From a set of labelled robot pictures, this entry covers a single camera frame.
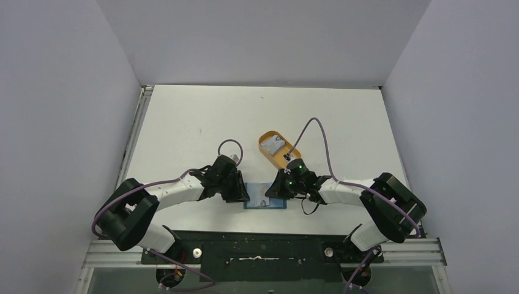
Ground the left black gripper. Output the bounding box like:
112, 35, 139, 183
217, 171, 250, 203

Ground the blue leather card holder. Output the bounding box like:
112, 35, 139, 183
244, 183, 287, 209

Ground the yellow oval tray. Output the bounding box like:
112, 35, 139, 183
258, 130, 302, 168

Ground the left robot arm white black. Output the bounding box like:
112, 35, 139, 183
92, 155, 250, 263

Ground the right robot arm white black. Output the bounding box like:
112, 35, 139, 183
265, 159, 427, 262

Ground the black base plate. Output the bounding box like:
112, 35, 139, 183
165, 230, 366, 282

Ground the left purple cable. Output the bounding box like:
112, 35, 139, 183
91, 139, 244, 293

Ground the purple cable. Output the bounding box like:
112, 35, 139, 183
285, 118, 422, 294
91, 139, 244, 293

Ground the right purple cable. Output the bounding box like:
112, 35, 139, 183
285, 118, 422, 294

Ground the aluminium frame rail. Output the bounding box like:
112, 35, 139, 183
74, 85, 155, 293

